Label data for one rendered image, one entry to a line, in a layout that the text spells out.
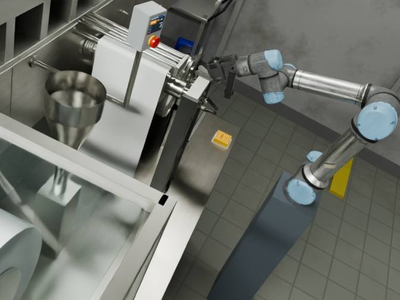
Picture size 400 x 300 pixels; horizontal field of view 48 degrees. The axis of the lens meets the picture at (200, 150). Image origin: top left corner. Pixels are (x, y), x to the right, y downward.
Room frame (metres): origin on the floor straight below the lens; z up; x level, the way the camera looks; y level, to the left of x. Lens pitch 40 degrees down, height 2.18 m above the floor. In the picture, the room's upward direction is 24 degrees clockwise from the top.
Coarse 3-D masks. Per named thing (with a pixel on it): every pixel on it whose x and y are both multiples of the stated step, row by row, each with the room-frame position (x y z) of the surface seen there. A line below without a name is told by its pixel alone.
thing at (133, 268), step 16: (0, 112) 0.57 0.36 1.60; (0, 128) 0.54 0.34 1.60; (16, 128) 0.55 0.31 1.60; (32, 144) 0.54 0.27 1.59; (48, 144) 0.55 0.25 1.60; (64, 160) 0.53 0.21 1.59; (80, 160) 0.54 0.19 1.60; (96, 160) 0.56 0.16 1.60; (96, 176) 0.53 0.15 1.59; (112, 176) 0.54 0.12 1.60; (128, 176) 0.55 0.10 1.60; (128, 192) 0.52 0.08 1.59; (144, 192) 0.53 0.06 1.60; (160, 192) 0.55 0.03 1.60; (160, 208) 0.51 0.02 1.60; (144, 224) 0.47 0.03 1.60; (160, 224) 0.48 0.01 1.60; (144, 240) 0.44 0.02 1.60; (128, 256) 0.40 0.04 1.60; (144, 256) 0.41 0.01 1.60; (128, 272) 0.38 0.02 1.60; (144, 272) 0.52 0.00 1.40; (112, 288) 0.34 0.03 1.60; (128, 288) 0.35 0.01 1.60
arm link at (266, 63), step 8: (248, 56) 1.50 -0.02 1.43; (256, 56) 1.49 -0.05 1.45; (264, 56) 1.48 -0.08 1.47; (272, 56) 1.48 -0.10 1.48; (280, 56) 1.52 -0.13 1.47; (248, 64) 1.47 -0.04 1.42; (256, 64) 1.47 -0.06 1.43; (264, 64) 1.47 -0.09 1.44; (272, 64) 1.47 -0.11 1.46; (280, 64) 1.49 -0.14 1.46; (256, 72) 1.47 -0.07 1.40; (264, 72) 1.46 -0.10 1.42; (272, 72) 1.47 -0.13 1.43
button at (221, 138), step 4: (220, 132) 1.69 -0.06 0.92; (216, 136) 1.65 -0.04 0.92; (220, 136) 1.66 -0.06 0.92; (224, 136) 1.67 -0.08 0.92; (228, 136) 1.68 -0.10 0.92; (216, 140) 1.63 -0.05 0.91; (220, 140) 1.63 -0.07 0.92; (224, 140) 1.64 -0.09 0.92; (228, 140) 1.65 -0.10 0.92; (220, 144) 1.63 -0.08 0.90; (224, 144) 1.63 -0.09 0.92
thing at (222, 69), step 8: (224, 56) 1.53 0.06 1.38; (232, 56) 1.51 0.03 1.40; (208, 64) 1.48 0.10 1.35; (216, 64) 1.48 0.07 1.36; (224, 64) 1.49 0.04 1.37; (232, 64) 1.49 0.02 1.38; (208, 72) 1.48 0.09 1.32; (216, 72) 1.48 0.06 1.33; (224, 72) 1.50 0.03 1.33; (232, 72) 1.49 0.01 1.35
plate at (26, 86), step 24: (120, 0) 1.53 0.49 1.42; (144, 0) 1.80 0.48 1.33; (168, 0) 2.17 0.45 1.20; (120, 24) 1.58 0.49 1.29; (48, 48) 1.06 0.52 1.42; (72, 48) 1.21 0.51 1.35; (0, 72) 0.86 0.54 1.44; (24, 72) 0.95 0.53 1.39; (48, 72) 1.08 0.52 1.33; (0, 96) 0.85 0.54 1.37; (24, 96) 0.96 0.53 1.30; (24, 120) 0.97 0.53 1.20
